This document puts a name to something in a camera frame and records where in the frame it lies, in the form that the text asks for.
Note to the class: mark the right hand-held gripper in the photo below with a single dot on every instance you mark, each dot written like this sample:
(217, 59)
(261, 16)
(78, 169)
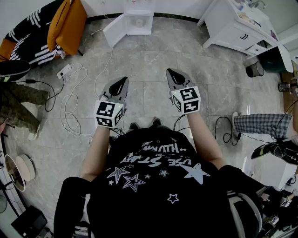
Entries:
(188, 100)

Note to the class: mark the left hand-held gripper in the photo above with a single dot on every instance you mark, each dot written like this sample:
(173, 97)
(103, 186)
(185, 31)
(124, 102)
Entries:
(106, 114)

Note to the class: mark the person's right forearm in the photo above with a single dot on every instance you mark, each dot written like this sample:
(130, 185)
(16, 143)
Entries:
(205, 141)

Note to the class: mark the person's left forearm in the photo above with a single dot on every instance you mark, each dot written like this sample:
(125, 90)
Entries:
(97, 151)

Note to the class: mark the person's left black shoe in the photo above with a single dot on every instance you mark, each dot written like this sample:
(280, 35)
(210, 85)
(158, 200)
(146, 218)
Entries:
(134, 126)

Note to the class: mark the person's black shoe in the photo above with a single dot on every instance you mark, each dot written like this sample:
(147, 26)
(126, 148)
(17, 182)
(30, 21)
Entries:
(156, 122)
(134, 126)

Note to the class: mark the person's right black shoe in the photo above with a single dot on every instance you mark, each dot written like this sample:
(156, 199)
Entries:
(156, 122)

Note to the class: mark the white power strip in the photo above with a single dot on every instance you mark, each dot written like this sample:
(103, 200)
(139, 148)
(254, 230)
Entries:
(64, 71)

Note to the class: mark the black mesh waste bin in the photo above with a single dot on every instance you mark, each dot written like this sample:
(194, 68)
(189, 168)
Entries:
(255, 69)

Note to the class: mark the orange cushion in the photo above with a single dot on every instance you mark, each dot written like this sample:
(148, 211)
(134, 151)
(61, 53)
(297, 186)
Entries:
(67, 28)

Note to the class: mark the black white striped blanket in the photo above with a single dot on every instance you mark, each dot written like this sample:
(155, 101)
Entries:
(30, 32)

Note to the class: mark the black round stool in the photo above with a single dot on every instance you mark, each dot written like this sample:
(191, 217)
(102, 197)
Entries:
(14, 68)

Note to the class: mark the chrome faucet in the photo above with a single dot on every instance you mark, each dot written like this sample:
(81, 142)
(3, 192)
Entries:
(256, 3)

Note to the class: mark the black star print t-shirt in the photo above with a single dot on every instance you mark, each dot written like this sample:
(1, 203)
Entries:
(149, 204)

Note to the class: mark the orange sofa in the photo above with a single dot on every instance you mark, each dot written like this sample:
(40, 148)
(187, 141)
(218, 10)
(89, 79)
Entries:
(5, 47)

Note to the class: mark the white round fan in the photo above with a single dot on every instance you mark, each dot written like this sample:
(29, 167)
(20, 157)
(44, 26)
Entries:
(22, 170)

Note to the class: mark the black box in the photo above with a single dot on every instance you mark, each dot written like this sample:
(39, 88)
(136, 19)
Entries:
(29, 223)

